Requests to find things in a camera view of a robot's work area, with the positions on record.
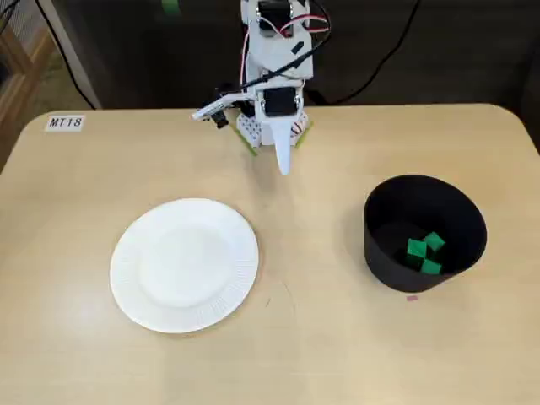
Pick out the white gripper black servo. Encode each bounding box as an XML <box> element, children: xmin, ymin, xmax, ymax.
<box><xmin>252</xmin><ymin>82</ymin><xmax>305</xmax><ymax>176</ymax></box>

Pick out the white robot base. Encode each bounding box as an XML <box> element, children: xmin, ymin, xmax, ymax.
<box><xmin>235</xmin><ymin>111</ymin><xmax>313</xmax><ymax>149</ymax></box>

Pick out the white paper plate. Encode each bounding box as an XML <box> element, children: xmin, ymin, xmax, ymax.
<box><xmin>110</xmin><ymin>197</ymin><xmax>261</xmax><ymax>334</ymax></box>

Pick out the black round pot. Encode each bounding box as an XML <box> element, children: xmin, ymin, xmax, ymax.
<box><xmin>363</xmin><ymin>175</ymin><xmax>489</xmax><ymax>294</ymax></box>

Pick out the green tape strip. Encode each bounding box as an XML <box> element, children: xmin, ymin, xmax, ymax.
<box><xmin>294</xmin><ymin>121</ymin><xmax>316</xmax><ymax>149</ymax></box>
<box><xmin>230</xmin><ymin>121</ymin><xmax>259</xmax><ymax>158</ymax></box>

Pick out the white MT18 label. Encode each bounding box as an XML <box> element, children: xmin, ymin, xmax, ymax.
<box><xmin>45</xmin><ymin>116</ymin><xmax>85</xmax><ymax>132</ymax></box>

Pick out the black power cable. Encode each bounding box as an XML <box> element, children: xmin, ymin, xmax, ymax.
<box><xmin>305</xmin><ymin>0</ymin><xmax>423</xmax><ymax>105</ymax></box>

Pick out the white metal post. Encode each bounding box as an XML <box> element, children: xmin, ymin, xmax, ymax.
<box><xmin>41</xmin><ymin>0</ymin><xmax>103</xmax><ymax>110</ymax></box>

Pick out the thin black cable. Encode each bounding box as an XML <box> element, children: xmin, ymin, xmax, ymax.
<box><xmin>35</xmin><ymin>0</ymin><xmax>98</xmax><ymax>109</ymax></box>

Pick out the wooden shelf frame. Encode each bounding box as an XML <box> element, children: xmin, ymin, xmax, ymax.
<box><xmin>0</xmin><ymin>0</ymin><xmax>58</xmax><ymax>123</ymax></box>

